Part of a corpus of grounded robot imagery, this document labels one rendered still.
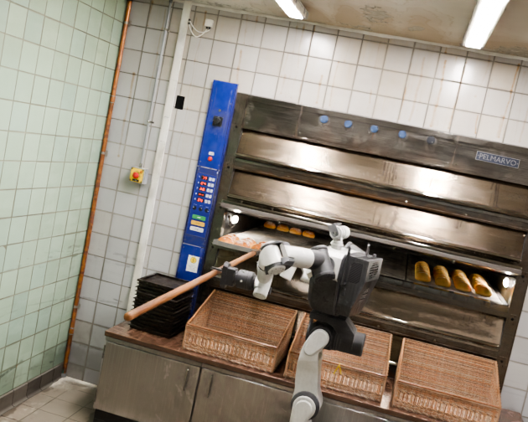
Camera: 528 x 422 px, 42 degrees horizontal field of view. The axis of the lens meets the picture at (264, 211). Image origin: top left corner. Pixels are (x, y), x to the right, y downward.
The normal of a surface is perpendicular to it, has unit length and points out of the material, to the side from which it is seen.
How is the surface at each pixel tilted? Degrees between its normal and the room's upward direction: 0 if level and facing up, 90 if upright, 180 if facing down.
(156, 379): 90
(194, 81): 90
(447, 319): 70
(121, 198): 90
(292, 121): 92
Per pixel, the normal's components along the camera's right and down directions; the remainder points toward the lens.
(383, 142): -0.22, 0.06
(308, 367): -0.19, 0.47
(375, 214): -0.14, -0.28
